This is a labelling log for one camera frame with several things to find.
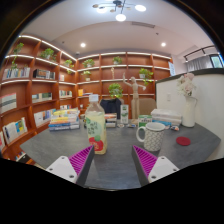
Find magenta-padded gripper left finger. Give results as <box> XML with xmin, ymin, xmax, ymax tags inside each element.
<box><xmin>45</xmin><ymin>145</ymin><xmax>96</xmax><ymax>188</ymax></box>

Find stack of dark books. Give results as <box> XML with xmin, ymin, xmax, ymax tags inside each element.
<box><xmin>104</xmin><ymin>112</ymin><xmax>118</xmax><ymax>128</ymax></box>

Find window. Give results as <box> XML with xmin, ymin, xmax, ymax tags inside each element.
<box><xmin>209</xmin><ymin>54</ymin><xmax>224</xmax><ymax>69</ymax></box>

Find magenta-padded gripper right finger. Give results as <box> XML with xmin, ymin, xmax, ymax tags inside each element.
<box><xmin>131</xmin><ymin>144</ymin><xmax>180</xmax><ymax>187</ymax></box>

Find flat round red coaster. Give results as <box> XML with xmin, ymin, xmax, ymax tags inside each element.
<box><xmin>175</xmin><ymin>136</ymin><xmax>192</xmax><ymax>147</ymax></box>

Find ceiling air vent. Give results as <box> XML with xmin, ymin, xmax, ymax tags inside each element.
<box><xmin>130</xmin><ymin>21</ymin><xmax>156</xmax><ymax>29</ymax></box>

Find white mug, black line pattern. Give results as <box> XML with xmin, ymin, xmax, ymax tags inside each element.
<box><xmin>135</xmin><ymin>121</ymin><xmax>166</xmax><ymax>153</ymax></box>

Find grey curtain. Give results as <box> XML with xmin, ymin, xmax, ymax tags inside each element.
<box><xmin>186</xmin><ymin>54</ymin><xmax>214</xmax><ymax>73</ymax></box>

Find stack of colourful books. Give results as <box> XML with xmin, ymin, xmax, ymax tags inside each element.
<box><xmin>48</xmin><ymin>108</ymin><xmax>81</xmax><ymax>132</ymax></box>

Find tall green and white carton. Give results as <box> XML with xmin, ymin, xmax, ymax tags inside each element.
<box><xmin>120</xmin><ymin>104</ymin><xmax>130</xmax><ymax>125</ymax></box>

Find wooden artist mannequin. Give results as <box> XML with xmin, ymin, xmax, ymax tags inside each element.
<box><xmin>121</xmin><ymin>72</ymin><xmax>147</xmax><ymax>121</ymax></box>

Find stack of white books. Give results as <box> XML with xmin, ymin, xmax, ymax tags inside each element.
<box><xmin>150</xmin><ymin>108</ymin><xmax>183</xmax><ymax>128</ymax></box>

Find white vase with pale flowers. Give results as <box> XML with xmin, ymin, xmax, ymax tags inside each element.
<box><xmin>175</xmin><ymin>72</ymin><xmax>198</xmax><ymax>128</ymax></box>

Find yellow drink bottle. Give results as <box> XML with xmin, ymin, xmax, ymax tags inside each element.
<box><xmin>85</xmin><ymin>94</ymin><xmax>108</xmax><ymax>155</ymax></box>

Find branched ceiling lamp, round bulbs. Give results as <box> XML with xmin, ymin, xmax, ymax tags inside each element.
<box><xmin>92</xmin><ymin>0</ymin><xmax>148</xmax><ymax>23</ymax></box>

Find wooden shelf unit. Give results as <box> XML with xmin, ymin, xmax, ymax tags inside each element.
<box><xmin>0</xmin><ymin>33</ymin><xmax>174</xmax><ymax>164</ymax></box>

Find black ceiling track rail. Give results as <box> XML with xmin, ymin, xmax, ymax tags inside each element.
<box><xmin>183</xmin><ymin>44</ymin><xmax>218</xmax><ymax>63</ymax></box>

